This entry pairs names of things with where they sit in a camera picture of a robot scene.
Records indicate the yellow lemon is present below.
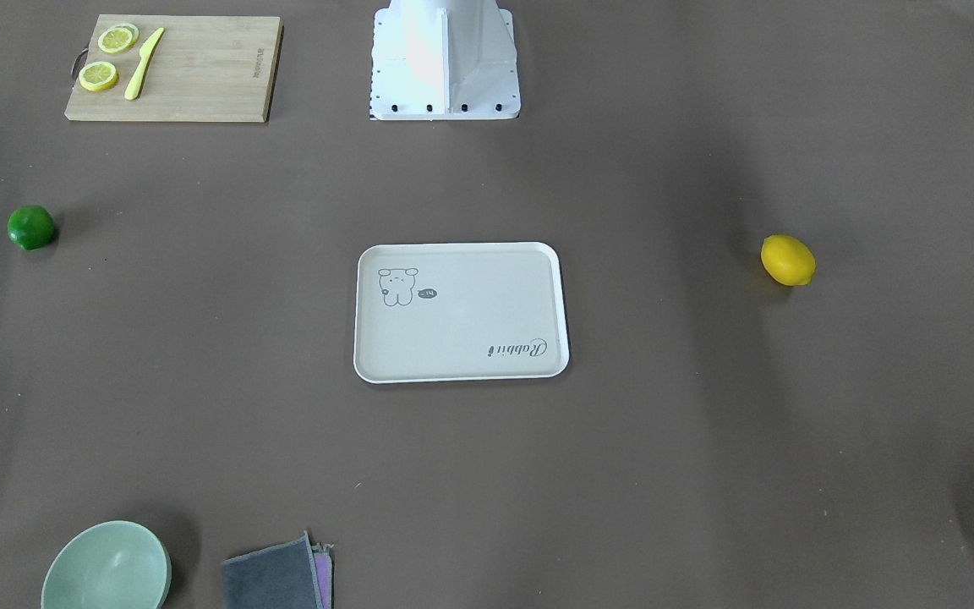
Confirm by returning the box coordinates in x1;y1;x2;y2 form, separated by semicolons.
760;234;817;288

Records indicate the white rabbit print tray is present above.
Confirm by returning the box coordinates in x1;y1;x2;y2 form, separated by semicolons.
354;242;571;384

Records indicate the grey folded cloth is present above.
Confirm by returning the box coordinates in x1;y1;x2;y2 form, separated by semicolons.
222;531;333;608

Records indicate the bamboo cutting board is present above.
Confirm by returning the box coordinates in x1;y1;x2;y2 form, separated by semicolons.
64;13;283;123

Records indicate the yellow plastic knife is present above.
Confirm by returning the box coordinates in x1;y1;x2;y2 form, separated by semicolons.
123;27;166;101

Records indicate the lemon slice lower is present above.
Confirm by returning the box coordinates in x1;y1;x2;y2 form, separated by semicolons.
76;61;119;92

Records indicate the lemon slice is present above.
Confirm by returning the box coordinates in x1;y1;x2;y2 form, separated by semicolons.
76;61;119;92
97;23;140;54

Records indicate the light green bowl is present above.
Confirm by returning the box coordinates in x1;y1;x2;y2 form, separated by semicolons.
40;520;172;608

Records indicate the lemon slice upper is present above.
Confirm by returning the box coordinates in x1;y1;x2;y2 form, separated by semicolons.
97;23;140;54

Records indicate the green lime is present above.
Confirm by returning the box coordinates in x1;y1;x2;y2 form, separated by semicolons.
7;205;57;250

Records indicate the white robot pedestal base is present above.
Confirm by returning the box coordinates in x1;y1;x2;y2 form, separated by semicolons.
369;1;522;121

